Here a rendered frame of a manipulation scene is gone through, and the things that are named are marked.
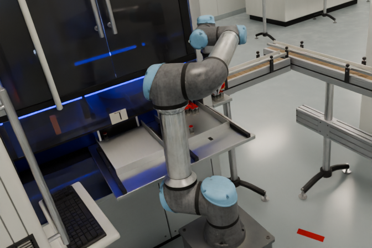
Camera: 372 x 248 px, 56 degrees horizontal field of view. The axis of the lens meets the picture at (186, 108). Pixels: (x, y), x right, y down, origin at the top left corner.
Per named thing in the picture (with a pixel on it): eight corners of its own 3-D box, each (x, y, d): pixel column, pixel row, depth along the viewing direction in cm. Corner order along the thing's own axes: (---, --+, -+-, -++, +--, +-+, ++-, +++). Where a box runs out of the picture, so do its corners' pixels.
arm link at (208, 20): (193, 20, 145) (198, 14, 152) (196, 45, 150) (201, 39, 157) (211, 18, 142) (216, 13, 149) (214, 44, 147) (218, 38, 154)
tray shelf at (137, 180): (88, 149, 180) (87, 146, 179) (203, 104, 205) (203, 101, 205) (117, 201, 141) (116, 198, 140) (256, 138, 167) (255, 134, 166)
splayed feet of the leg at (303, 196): (295, 195, 249) (295, 180, 242) (344, 168, 267) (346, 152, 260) (303, 202, 242) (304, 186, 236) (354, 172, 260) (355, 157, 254)
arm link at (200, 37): (213, 30, 133) (220, 22, 142) (186, 32, 137) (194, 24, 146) (216, 50, 136) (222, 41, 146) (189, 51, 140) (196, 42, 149)
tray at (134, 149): (96, 143, 181) (94, 137, 179) (142, 125, 190) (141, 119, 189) (117, 175, 153) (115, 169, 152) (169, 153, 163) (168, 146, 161)
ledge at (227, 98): (201, 99, 211) (201, 97, 210) (219, 93, 216) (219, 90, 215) (213, 108, 200) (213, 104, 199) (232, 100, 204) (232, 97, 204)
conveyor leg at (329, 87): (316, 175, 253) (319, 78, 218) (325, 170, 256) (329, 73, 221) (326, 181, 246) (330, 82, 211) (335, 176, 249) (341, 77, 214)
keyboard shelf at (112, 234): (21, 214, 156) (19, 210, 154) (80, 184, 169) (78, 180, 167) (50, 282, 122) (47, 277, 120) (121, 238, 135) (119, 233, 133)
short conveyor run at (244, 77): (205, 106, 208) (201, 81, 201) (192, 97, 220) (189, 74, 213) (292, 71, 233) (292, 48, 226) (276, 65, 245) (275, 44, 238)
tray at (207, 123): (155, 120, 193) (154, 114, 191) (195, 104, 203) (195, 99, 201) (185, 146, 166) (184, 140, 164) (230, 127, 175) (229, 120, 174)
